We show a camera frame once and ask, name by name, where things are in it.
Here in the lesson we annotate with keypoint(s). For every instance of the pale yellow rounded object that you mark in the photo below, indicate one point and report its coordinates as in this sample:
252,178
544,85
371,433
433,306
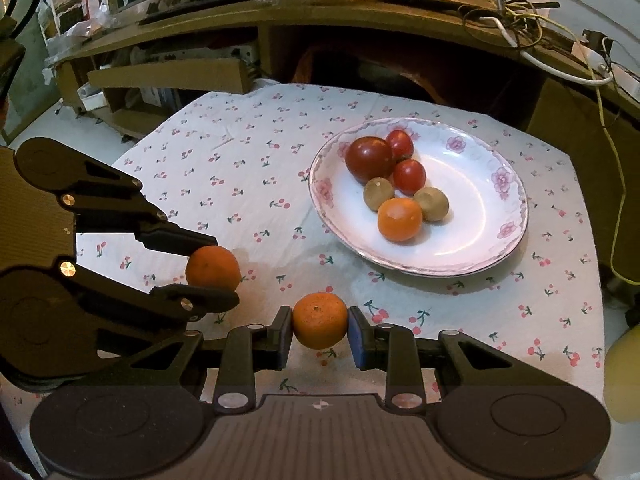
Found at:
622,380

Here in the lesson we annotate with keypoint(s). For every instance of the wooden television cabinet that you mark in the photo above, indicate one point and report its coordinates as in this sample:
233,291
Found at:
350,16

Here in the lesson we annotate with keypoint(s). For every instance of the brown kiwi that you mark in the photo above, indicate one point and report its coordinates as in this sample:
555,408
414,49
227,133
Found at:
431,203
378,193

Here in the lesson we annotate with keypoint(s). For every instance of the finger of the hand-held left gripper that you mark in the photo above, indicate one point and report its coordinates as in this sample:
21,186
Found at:
200,297
175,240

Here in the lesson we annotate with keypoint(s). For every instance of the cherry print tablecloth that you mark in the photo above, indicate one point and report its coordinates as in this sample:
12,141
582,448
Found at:
240,170

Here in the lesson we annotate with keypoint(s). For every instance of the large dark red tomato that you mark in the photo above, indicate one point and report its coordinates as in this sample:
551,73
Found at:
369,160

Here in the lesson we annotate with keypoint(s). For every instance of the white power strip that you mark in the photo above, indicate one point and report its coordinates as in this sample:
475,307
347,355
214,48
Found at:
595,58

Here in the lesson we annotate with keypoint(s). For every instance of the small orange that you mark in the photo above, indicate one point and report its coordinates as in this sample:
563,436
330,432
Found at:
399,218
212,268
320,320

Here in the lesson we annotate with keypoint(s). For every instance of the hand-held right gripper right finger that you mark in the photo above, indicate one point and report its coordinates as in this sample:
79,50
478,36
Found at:
357,336

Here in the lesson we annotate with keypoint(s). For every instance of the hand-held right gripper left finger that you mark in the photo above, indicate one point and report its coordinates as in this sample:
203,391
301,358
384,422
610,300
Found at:
281,335

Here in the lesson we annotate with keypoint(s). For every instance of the white floral plate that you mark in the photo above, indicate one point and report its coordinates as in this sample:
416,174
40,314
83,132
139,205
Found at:
465,220

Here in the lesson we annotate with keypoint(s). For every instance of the small red tomato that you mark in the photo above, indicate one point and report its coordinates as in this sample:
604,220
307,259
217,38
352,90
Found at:
400,144
409,176

